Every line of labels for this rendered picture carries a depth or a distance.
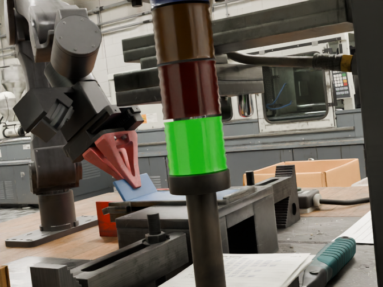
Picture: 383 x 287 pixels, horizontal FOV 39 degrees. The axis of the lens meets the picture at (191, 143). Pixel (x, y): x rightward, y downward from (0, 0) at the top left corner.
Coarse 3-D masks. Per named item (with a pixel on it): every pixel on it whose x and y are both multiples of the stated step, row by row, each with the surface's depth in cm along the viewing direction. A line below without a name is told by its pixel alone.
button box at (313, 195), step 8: (304, 192) 95; (312, 192) 95; (304, 200) 93; (312, 200) 94; (320, 200) 94; (328, 200) 94; (336, 200) 93; (344, 200) 94; (352, 200) 94; (360, 200) 95; (368, 200) 96; (304, 208) 93; (312, 208) 94
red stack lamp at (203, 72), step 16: (176, 64) 33; (192, 64) 33; (208, 64) 34; (160, 80) 35; (176, 80) 33; (192, 80) 33; (208, 80) 34; (176, 96) 33; (192, 96) 33; (208, 96) 34; (176, 112) 34; (192, 112) 33; (208, 112) 34
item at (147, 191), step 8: (144, 176) 74; (120, 184) 69; (128, 184) 70; (144, 184) 73; (152, 184) 74; (120, 192) 68; (128, 192) 69; (136, 192) 70; (144, 192) 72; (152, 192) 73; (160, 192) 72; (168, 192) 72; (216, 192) 67; (224, 192) 66; (232, 192) 66; (128, 200) 68
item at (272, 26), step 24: (312, 0) 52; (336, 0) 50; (216, 24) 57; (240, 24) 56; (264, 24) 54; (288, 24) 53; (312, 24) 52; (336, 24) 51; (144, 48) 62; (216, 48) 60; (240, 48) 62; (144, 72) 58; (240, 72) 65; (120, 96) 60; (144, 96) 58; (240, 96) 68
